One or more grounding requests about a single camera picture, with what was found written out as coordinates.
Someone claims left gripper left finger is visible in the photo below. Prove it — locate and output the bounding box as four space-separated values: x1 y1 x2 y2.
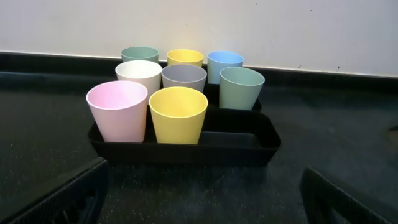
0 157 110 224

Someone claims grey cup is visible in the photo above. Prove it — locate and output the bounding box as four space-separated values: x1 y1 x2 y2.
161 63 208 93

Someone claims yellow cup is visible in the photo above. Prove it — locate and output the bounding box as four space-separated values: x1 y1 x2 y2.
149 86 209 145
166 49 205 68

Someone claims green cup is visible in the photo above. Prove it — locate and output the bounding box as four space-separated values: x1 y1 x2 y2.
121 46 159 64
218 66 266 111

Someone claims pink cup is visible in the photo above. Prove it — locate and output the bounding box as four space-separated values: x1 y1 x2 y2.
86 80 149 144

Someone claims white cup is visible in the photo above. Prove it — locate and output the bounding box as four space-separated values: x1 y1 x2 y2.
114 60 163 101

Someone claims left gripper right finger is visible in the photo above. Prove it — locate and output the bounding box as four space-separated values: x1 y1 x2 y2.
299 166 398 224

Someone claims black tray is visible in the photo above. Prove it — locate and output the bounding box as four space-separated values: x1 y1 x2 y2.
88 81 282 167

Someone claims blue cup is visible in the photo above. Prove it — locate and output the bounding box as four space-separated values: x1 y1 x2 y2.
207 50 244 85

